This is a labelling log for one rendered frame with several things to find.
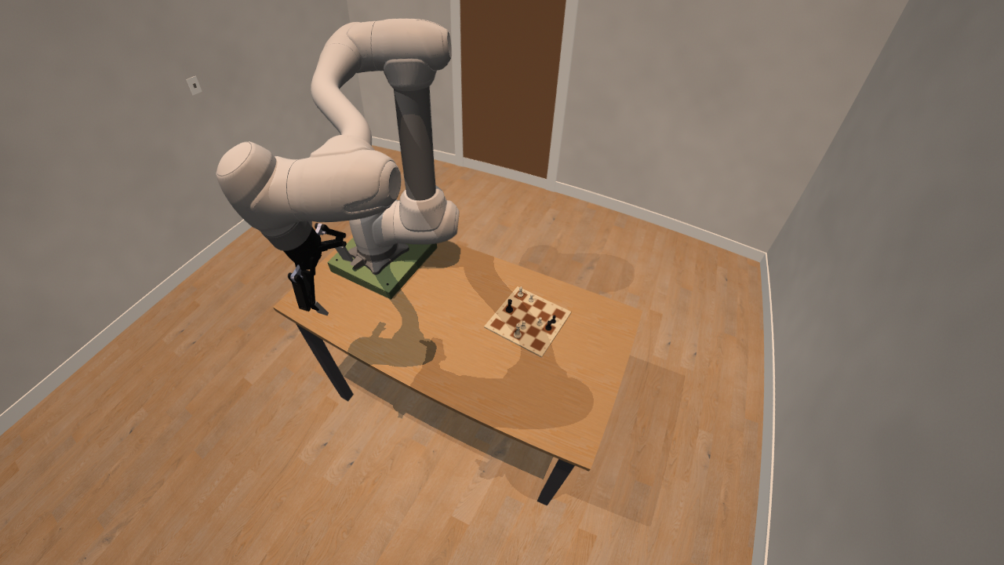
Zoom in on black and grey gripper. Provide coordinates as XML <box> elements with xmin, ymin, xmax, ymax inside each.
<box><xmin>284</xmin><ymin>223</ymin><xmax>354</xmax><ymax>315</ymax></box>

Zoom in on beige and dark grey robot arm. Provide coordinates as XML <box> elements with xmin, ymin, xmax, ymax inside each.
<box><xmin>216</xmin><ymin>19</ymin><xmax>459</xmax><ymax>275</ymax></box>

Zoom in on brown and cream chessboard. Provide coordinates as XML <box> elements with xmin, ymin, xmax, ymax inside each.
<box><xmin>484</xmin><ymin>286</ymin><xmax>571</xmax><ymax>357</ymax></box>

